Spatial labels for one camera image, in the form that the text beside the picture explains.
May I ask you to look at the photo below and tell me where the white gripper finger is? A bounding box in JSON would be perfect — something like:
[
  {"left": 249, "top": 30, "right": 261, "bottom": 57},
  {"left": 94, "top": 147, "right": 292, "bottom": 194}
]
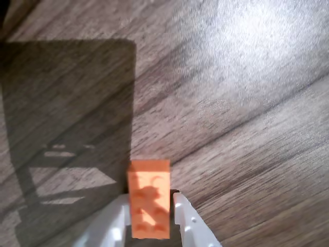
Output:
[
  {"left": 172, "top": 191, "right": 222, "bottom": 247},
  {"left": 74, "top": 192, "right": 131, "bottom": 247}
]

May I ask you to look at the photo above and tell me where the orange lego block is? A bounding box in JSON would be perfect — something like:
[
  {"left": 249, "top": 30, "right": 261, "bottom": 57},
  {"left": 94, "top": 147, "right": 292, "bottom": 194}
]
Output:
[{"left": 127, "top": 158, "right": 172, "bottom": 241}]

